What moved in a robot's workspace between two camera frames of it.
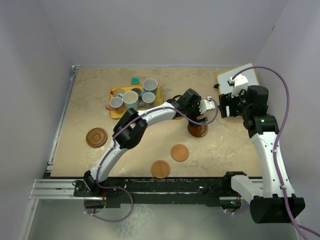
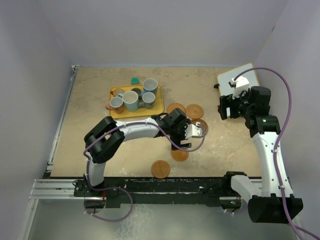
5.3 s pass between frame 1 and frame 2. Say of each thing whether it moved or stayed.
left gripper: moved
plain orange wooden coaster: stayed
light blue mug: stayed
